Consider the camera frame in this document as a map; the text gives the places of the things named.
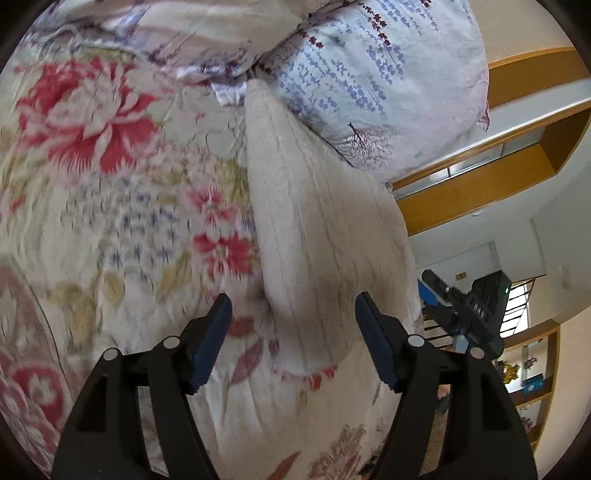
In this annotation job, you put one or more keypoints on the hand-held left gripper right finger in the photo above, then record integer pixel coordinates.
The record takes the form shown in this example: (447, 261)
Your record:
(376, 341)

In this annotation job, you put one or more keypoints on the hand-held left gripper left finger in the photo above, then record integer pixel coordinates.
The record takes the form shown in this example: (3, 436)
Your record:
(210, 346)

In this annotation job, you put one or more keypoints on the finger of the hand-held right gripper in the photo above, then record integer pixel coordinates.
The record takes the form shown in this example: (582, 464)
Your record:
(431, 286)

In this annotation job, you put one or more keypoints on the black railing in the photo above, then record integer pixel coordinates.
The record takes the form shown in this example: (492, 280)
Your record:
(521, 300)

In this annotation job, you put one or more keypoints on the yellow ornament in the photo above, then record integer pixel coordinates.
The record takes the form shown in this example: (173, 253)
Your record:
(508, 371)

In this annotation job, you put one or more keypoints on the wooden shelf unit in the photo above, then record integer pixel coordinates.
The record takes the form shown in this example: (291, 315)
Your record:
(549, 360)

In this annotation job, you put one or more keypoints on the blue box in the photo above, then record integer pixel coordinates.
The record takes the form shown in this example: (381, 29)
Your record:
(533, 385)

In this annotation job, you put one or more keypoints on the red floral bed sheet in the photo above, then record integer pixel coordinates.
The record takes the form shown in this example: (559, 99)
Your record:
(115, 207)

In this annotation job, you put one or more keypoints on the blue sprig floral pillow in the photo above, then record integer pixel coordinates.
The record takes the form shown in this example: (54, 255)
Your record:
(392, 83)

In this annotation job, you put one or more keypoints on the pink floral pillow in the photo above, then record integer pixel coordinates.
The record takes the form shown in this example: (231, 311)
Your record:
(207, 37)

